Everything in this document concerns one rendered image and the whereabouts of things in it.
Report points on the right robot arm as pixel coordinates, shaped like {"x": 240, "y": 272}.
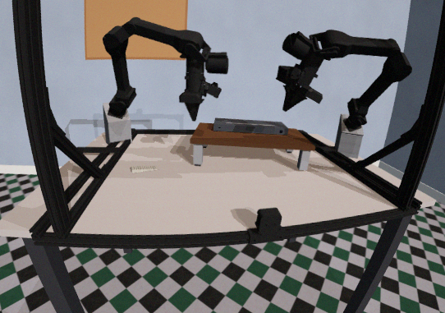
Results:
{"x": 337, "y": 44}

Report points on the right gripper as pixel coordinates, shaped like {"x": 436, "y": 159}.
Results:
{"x": 291, "y": 97}

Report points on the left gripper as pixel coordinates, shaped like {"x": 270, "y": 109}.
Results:
{"x": 193, "y": 99}

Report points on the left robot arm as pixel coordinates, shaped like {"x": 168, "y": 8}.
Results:
{"x": 187, "y": 42}

